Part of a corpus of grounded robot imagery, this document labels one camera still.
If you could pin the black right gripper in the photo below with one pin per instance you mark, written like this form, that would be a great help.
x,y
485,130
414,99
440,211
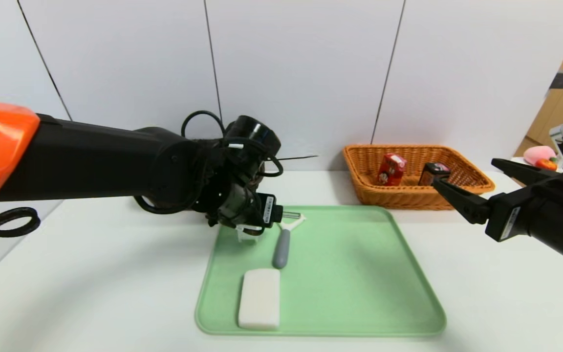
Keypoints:
x,y
505,218

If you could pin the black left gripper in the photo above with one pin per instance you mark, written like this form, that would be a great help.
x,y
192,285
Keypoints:
x,y
268,204

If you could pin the white tape roll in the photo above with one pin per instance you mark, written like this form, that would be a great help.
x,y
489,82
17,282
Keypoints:
x,y
254,238

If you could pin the black printed snack box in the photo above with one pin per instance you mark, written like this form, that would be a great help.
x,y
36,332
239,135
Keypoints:
x,y
433,173

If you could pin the white soap bar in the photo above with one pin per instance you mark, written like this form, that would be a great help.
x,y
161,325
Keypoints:
x,y
259,298

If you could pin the red drink carton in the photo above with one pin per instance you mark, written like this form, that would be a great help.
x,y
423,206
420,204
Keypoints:
x,y
392,168

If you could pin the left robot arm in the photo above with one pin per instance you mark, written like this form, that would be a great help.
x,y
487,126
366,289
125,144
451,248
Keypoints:
x,y
91,156

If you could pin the orange wicker basket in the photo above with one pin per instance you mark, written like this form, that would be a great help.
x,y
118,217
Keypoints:
x,y
467,178

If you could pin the pink peach plush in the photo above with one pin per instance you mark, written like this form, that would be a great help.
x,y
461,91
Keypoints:
x,y
537,154

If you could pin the red apple toy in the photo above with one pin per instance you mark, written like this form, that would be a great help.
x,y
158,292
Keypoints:
x,y
548,165

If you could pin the thin black zip tie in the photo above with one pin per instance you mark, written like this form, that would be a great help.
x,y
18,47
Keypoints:
x,y
296,157

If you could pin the light green plastic tray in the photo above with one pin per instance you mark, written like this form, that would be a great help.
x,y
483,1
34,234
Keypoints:
x,y
359,283

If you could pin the grey box on cabinet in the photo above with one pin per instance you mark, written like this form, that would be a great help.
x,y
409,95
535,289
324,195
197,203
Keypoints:
x,y
559,81

